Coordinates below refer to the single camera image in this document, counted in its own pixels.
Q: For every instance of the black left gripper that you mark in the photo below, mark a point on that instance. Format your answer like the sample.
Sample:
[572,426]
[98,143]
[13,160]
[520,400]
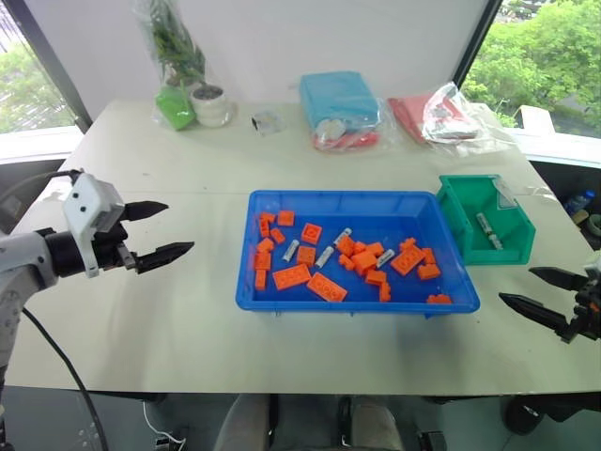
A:
[110,246]

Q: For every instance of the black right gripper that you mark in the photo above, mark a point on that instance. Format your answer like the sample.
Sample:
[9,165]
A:
[589,310]

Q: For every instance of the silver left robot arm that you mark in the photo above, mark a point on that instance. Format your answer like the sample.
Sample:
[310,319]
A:
[21,256]

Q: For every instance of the green plastic bin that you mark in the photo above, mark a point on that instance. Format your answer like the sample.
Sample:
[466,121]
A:
[493,256]

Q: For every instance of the white cardboard box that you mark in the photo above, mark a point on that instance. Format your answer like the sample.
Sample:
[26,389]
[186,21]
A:
[536,119]

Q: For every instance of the red plastic-wrapped item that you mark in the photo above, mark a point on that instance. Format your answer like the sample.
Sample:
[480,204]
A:
[357,140]

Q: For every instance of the silver battery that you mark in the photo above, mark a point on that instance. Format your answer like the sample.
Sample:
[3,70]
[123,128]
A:
[484,223]
[343,237]
[325,257]
[291,251]
[385,258]
[495,241]

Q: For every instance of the blue water bottle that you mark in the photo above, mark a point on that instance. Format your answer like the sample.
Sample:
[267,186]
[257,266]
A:
[578,202]

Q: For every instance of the small orange block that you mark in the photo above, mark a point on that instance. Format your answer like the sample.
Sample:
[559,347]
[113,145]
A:
[346,262]
[277,235]
[359,249]
[376,276]
[268,217]
[408,244]
[429,272]
[346,245]
[264,228]
[266,245]
[439,299]
[428,256]
[375,248]
[262,261]

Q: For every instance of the black caster wheel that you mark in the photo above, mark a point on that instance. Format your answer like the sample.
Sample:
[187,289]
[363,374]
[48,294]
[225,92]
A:
[523,415]

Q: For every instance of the bright green pot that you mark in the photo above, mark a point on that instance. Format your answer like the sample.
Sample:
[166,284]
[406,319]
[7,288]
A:
[174,107]

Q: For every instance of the square orange block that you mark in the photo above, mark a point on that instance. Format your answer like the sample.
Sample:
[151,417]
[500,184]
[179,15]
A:
[286,218]
[306,255]
[312,233]
[364,263]

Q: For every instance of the white plant pot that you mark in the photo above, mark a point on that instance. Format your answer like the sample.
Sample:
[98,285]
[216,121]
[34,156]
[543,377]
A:
[207,105]

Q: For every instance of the small clear plastic bag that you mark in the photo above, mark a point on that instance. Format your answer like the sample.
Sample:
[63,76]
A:
[267,123]

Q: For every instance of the green plant in plastic bag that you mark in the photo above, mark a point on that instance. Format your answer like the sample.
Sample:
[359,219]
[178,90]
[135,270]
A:
[176,47]

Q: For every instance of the blue plastic tray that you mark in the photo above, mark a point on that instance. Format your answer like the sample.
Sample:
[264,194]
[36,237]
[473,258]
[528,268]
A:
[357,291]

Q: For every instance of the black window pillar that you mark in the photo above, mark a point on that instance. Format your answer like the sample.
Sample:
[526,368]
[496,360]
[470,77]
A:
[49,66]
[476,42]

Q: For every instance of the crumpled clear plastic bag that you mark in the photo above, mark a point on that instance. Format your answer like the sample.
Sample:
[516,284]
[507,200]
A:
[462,119]

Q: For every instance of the white round bagged item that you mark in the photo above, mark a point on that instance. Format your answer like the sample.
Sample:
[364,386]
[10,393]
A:
[330,129]

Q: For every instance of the grey rounded shape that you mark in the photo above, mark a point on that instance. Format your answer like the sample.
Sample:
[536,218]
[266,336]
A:
[244,423]
[375,425]

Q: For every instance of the light blue bagged cloth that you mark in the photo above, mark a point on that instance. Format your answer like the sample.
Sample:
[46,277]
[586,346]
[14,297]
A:
[338,96]

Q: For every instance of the red flat cloth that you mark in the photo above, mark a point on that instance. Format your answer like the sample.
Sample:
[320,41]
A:
[408,115]

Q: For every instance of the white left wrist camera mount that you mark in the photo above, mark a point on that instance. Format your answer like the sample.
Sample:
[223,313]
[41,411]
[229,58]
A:
[87,202]

